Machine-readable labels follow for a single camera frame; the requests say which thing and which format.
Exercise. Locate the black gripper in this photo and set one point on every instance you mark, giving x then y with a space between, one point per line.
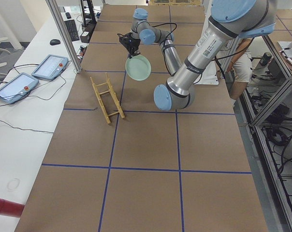
134 47

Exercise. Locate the pale green plate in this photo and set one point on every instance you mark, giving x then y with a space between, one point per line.
138 68

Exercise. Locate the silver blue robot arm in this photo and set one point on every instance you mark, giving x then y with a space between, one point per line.
229 19

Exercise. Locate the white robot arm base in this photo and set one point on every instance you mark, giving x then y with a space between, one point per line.
211 41

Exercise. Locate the wooden dish rack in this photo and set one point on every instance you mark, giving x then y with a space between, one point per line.
107 99

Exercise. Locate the small black box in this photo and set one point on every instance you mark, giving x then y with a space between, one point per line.
85 37

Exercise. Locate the black keyboard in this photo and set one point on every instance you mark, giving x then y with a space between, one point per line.
72 29

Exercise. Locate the far blue teach pendant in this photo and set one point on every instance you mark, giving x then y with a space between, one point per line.
51 67

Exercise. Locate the blue teach pendant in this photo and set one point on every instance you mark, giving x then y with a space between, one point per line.
18 88
51 67

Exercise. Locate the black computer mouse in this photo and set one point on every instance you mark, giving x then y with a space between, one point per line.
54 42

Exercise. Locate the seated person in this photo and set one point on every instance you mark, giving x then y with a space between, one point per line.
242 66

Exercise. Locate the near blue teach pendant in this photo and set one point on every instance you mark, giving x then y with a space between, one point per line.
18 88

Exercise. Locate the red cylinder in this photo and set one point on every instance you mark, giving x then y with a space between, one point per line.
11 209

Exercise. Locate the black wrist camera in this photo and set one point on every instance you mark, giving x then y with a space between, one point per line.
125 39

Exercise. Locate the aluminium frame post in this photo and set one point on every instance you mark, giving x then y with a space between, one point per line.
56 14

